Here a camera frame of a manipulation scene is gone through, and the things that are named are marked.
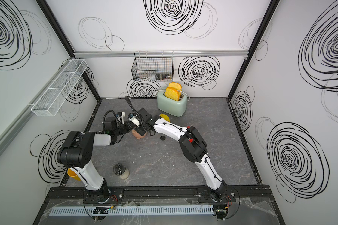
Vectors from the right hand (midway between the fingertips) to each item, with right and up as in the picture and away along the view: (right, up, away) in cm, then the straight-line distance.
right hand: (139, 126), depth 92 cm
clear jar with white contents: (-5, -26, -13) cm, 30 cm away
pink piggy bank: (-2, -5, -2) cm, 6 cm away
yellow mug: (-31, -23, -19) cm, 43 cm away
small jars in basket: (+16, +32, -3) cm, 37 cm away
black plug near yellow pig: (+15, -8, +5) cm, 18 cm away
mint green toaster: (+24, +13, +10) cm, 29 cm away
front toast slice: (+22, +23, +5) cm, 32 cm away
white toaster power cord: (+13, +26, +11) cm, 31 cm away
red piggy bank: (+29, -2, -33) cm, 44 cm away
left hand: (-3, +2, +3) cm, 5 cm away
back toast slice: (+25, +29, +7) cm, 38 cm away
